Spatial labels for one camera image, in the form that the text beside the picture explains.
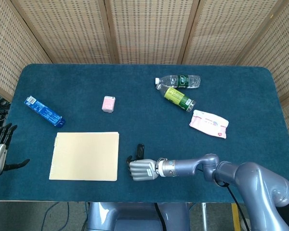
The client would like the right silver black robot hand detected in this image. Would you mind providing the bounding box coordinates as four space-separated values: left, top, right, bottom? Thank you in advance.
126 155 159 181

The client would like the grey-blue robot torso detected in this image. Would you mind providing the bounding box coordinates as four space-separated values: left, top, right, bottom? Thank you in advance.
86 202 191 231

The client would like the blue felt table cover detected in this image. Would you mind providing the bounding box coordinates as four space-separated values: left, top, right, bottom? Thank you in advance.
0 64 289 204

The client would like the blue cardboard box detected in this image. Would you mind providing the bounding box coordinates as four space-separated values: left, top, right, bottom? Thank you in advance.
24 95 66 128

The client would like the small pink box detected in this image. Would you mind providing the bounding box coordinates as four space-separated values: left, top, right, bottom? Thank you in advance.
101 95 116 113

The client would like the metal table leg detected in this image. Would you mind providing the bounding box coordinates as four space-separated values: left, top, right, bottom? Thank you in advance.
201 203 208 231

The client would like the pink wet wipes pack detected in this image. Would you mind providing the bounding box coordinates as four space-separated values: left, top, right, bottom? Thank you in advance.
189 109 230 139

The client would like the clear bottle yellow-green label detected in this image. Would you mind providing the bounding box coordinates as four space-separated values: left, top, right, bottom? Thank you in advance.
156 84 197 113

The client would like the clear bottle dark green label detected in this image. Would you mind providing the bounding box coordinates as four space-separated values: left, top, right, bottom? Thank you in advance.
155 74 201 90

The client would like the woven bamboo screen panel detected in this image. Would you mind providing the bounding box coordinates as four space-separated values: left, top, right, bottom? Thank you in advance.
105 0 199 64
0 0 53 102
238 0 289 154
11 0 117 64
180 0 288 65

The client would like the black torso cable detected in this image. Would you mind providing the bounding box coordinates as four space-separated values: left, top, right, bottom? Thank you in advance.
155 203 166 231

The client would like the blue floor cable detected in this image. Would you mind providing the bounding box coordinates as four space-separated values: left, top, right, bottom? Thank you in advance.
40 202 71 231

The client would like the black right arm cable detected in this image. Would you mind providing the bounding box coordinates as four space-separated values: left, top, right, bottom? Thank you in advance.
216 180 247 231

